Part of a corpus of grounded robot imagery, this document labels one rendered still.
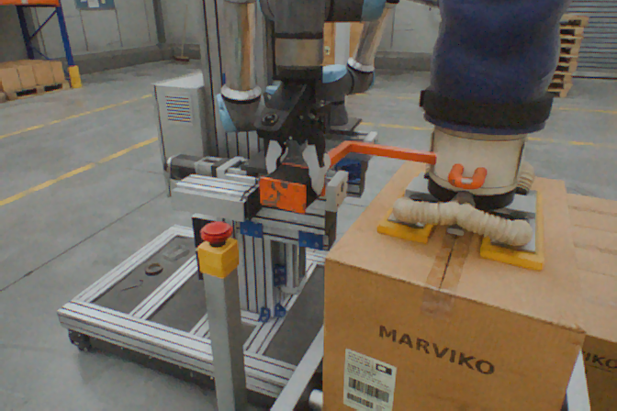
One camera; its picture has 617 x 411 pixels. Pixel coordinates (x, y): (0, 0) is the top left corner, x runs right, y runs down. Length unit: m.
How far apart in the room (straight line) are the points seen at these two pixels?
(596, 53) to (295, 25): 10.60
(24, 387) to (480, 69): 2.12
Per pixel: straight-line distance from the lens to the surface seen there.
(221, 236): 0.94
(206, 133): 1.63
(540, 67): 0.81
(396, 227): 0.83
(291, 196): 0.67
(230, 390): 1.23
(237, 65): 1.18
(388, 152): 0.90
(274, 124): 0.60
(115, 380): 2.16
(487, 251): 0.81
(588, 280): 1.93
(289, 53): 0.64
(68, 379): 2.25
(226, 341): 1.11
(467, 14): 0.78
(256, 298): 1.91
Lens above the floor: 1.50
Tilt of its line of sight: 23 degrees down
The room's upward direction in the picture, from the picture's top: straight up
